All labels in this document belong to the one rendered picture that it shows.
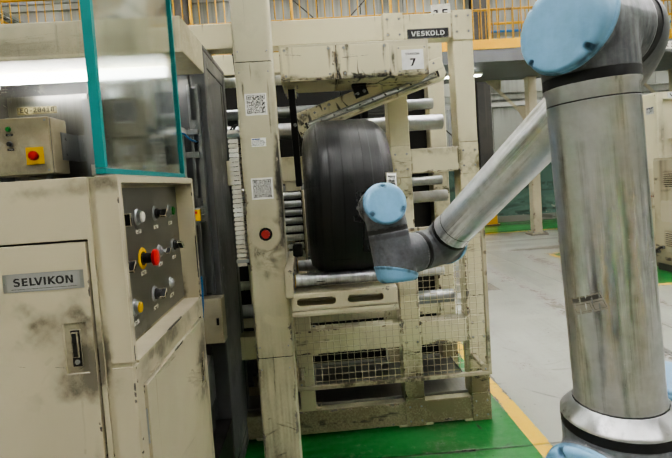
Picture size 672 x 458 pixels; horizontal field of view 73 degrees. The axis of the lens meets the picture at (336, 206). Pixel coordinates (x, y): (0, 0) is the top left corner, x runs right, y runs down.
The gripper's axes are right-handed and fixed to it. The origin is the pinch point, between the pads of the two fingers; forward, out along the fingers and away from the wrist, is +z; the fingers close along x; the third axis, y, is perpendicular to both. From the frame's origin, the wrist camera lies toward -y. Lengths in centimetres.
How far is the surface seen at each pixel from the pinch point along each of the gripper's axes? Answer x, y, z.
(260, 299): 36, -24, 31
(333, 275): 10.1, -17.2, 23.0
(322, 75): 8, 61, 47
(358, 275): 1.7, -17.8, 22.8
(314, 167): 14.1, 17.8, 10.0
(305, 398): 25, -81, 96
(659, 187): -368, 25, 353
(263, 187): 32.0, 14.6, 26.5
